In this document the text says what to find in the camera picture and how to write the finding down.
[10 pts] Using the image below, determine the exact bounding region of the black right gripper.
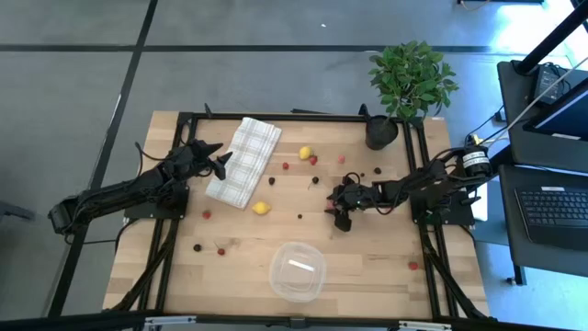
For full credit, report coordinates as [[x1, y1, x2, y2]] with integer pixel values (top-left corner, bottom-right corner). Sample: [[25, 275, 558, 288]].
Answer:
[[323, 181, 383, 233]]

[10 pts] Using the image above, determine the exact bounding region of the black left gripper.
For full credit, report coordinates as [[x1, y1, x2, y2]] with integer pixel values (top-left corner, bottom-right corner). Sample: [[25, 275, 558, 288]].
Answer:
[[181, 139, 233, 181]]

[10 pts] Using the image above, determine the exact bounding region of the clear plastic tupperware container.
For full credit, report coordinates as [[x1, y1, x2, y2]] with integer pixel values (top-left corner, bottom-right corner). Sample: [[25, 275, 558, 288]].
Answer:
[[268, 242, 328, 303]]

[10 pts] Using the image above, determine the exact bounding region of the white checked folded towel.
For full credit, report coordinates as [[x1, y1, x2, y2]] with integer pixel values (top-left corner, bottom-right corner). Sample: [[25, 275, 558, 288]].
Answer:
[[204, 116, 283, 211]]

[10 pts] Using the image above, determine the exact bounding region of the black plant pot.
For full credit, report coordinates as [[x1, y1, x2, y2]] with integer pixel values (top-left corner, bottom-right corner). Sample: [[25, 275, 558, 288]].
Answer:
[[365, 114, 400, 152]]

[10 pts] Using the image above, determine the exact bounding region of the green leafy plant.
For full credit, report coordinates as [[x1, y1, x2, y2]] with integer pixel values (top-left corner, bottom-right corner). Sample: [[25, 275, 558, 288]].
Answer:
[[368, 40, 459, 121]]

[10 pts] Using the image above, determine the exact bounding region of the black desk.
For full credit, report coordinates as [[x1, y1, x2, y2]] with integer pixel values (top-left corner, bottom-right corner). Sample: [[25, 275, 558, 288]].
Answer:
[[497, 59, 588, 286]]

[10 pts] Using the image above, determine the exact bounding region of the black gantry beam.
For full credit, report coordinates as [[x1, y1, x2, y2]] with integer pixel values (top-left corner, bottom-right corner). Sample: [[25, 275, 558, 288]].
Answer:
[[0, 310, 588, 331]]

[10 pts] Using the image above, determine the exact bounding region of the black computer keyboard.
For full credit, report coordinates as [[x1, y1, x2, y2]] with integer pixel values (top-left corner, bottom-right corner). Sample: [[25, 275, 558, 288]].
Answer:
[[514, 185, 588, 253]]

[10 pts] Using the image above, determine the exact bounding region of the black power adapter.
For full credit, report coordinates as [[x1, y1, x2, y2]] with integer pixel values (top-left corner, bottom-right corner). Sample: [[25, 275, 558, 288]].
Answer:
[[532, 63, 573, 106]]

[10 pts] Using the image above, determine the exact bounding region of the black computer monitor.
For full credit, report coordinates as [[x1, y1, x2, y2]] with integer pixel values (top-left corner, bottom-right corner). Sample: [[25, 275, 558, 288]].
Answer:
[[523, 75, 588, 142]]

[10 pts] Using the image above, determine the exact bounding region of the black diagonal pole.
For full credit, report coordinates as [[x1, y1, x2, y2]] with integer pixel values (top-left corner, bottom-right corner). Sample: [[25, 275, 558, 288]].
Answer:
[[513, 0, 588, 75]]

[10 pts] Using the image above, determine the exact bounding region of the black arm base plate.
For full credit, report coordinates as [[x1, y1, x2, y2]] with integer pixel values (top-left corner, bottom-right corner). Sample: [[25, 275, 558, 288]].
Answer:
[[410, 195, 477, 227], [123, 183, 190, 221]]

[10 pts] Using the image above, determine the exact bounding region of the silver bracket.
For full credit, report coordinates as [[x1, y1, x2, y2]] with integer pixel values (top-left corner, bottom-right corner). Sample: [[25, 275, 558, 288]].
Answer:
[[144, 314, 198, 328], [397, 320, 454, 331]]

